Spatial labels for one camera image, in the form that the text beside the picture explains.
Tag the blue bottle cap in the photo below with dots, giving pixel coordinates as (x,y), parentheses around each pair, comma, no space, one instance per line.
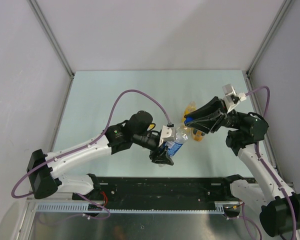
(188,120)

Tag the clear blue-cap water bottle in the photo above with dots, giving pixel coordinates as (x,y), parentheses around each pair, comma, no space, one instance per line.
(182,133)

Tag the right aluminium frame post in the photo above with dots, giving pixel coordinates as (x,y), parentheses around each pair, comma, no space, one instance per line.
(271,32)

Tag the orange juice bottle yellow cap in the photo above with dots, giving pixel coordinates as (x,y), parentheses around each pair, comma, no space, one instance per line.
(197,135)

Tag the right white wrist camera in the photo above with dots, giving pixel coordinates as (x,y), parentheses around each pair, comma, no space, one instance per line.
(231,98)

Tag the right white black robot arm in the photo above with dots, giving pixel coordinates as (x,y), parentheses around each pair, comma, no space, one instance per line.
(276,203)

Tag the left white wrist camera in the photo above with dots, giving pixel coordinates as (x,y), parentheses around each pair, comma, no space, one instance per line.
(167,134)

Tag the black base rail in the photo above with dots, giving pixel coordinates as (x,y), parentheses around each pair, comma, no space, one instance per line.
(162,193)

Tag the yellow honey pomelo drink bottle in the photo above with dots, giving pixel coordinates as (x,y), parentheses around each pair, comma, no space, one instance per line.
(191,107)

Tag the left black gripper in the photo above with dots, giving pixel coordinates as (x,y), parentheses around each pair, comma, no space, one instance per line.
(162,157)

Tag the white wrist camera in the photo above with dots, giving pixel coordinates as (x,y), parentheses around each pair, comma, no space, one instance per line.
(231,98)
(167,134)

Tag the aluminium frame post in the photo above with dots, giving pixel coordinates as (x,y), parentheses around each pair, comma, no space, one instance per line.
(43,22)
(271,32)

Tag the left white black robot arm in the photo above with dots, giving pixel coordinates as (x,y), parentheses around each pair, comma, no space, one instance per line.
(47,171)

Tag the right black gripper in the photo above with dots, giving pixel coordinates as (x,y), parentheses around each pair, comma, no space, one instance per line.
(212,123)

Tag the left aluminium frame post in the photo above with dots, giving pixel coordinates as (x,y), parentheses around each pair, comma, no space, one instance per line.
(43,22)

